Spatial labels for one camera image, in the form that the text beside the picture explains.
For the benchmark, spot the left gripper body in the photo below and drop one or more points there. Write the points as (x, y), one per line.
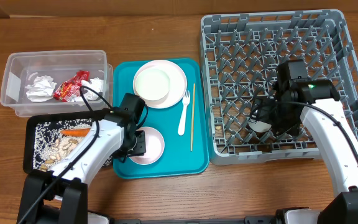
(135, 146)

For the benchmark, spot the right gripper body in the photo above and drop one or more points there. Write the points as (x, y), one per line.
(285, 118)

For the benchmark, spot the white cup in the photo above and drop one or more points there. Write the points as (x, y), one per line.
(259, 126)

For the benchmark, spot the small white bowl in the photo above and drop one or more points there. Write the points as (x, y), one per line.
(152, 84)

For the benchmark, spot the pink bowl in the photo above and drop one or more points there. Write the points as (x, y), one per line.
(154, 145)

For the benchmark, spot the orange carrot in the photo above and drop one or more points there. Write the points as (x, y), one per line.
(75, 132)

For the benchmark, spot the red snack wrapper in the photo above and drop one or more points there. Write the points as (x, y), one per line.
(70, 89)

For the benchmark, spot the peanut shells and rice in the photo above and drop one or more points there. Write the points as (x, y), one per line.
(51, 146)

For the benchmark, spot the white napkin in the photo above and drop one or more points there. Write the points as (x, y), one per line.
(41, 90)

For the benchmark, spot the white tissue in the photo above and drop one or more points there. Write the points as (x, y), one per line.
(95, 84)

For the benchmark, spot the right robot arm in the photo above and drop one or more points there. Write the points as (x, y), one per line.
(316, 105)

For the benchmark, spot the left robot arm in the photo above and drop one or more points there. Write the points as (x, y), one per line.
(60, 195)

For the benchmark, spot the grey dishwasher rack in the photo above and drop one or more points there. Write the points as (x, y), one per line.
(239, 56)

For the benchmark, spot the teal serving tray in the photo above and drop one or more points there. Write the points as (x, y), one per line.
(177, 158)

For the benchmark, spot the white round plate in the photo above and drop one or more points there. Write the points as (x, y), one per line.
(178, 82)

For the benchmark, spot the white plastic fork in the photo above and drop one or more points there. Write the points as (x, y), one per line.
(182, 123)

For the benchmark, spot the wooden chopstick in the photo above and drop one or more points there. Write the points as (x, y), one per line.
(192, 117)

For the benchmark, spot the clear plastic bin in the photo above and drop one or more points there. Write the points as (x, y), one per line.
(23, 68)

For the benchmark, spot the black tray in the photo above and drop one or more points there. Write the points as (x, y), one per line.
(35, 120)

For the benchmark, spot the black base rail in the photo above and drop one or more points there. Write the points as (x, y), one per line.
(197, 221)

